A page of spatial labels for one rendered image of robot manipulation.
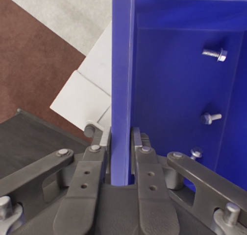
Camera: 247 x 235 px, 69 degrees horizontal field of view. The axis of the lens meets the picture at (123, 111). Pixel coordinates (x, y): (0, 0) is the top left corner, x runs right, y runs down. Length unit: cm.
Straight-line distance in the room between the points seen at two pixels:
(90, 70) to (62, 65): 91
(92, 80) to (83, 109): 9
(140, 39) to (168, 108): 8
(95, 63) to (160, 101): 31
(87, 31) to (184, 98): 119
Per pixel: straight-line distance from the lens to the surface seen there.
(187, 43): 21
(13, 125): 142
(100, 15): 136
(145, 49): 20
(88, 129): 49
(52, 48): 142
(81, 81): 50
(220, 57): 21
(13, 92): 159
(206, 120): 22
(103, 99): 50
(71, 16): 140
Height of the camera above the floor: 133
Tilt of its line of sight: 73 degrees down
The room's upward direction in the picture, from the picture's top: 178 degrees counter-clockwise
